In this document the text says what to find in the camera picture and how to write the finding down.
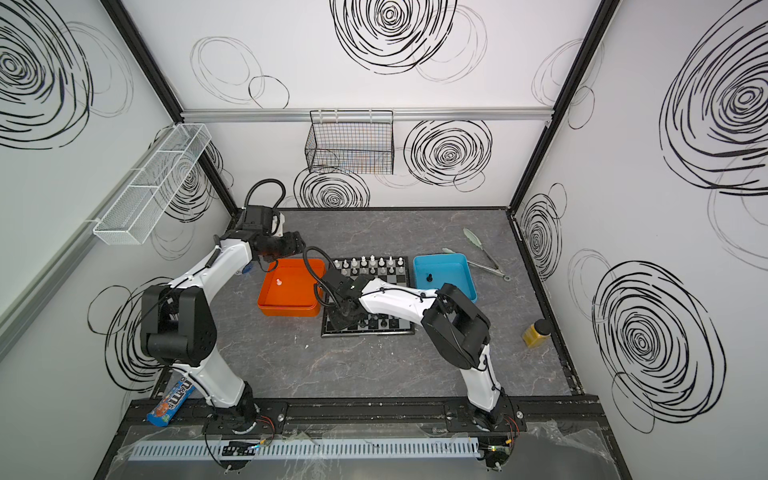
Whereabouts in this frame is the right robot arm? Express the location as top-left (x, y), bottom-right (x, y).
top-left (313, 268), bottom-right (504, 425)

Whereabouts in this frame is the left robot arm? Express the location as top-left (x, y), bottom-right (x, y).
top-left (140, 206), bottom-right (302, 432)

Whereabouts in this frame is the chess board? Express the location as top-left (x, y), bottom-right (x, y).
top-left (321, 256), bottom-right (419, 338)

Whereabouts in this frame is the orange tray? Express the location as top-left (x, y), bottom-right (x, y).
top-left (257, 258), bottom-right (321, 317)

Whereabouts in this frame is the blue tray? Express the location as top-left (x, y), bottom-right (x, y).
top-left (412, 253), bottom-right (478, 302)

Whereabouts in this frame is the yellow bottle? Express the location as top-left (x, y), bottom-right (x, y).
top-left (522, 318), bottom-right (552, 348)

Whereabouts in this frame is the candy packet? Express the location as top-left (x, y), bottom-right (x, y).
top-left (146, 377), bottom-right (196, 427)

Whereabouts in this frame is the black wire basket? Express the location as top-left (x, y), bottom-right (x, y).
top-left (304, 109), bottom-right (395, 175)

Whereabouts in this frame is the white wire shelf basket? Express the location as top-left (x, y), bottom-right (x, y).
top-left (93, 123), bottom-right (211, 246)

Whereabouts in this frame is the white cable duct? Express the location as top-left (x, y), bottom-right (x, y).
top-left (128, 438), bottom-right (481, 462)

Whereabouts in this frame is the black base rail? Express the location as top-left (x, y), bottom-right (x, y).
top-left (122, 395), bottom-right (607, 428)

